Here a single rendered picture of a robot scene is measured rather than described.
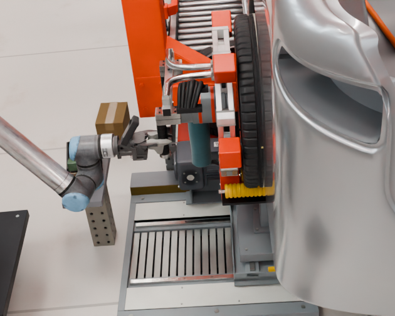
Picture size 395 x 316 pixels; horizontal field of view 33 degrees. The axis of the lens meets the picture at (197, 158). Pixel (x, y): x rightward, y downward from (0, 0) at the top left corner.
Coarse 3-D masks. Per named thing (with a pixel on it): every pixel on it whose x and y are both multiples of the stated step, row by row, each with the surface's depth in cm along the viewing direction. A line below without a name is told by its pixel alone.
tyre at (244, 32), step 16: (240, 16) 243; (240, 32) 233; (240, 48) 228; (256, 48) 227; (240, 64) 227; (256, 64) 225; (240, 80) 225; (256, 80) 225; (240, 96) 225; (256, 96) 224; (256, 112) 225; (256, 128) 226; (256, 144) 228; (256, 160) 232; (256, 176) 239
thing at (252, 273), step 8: (232, 208) 314; (232, 216) 310; (232, 224) 305; (232, 232) 298; (232, 240) 294; (232, 248) 290; (240, 264) 286; (248, 264) 282; (256, 264) 282; (264, 264) 285; (272, 264) 284; (240, 272) 282; (248, 272) 279; (256, 272) 278; (264, 272) 278; (272, 272) 278; (240, 280) 281; (248, 280) 281; (256, 280) 281; (264, 280) 281; (272, 280) 281
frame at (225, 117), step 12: (216, 36) 243; (228, 36) 243; (216, 48) 236; (228, 48) 235; (216, 84) 231; (228, 84) 230; (216, 96) 230; (228, 96) 230; (216, 108) 230; (228, 108) 232; (216, 120) 230; (228, 120) 229; (228, 132) 280; (228, 168) 242
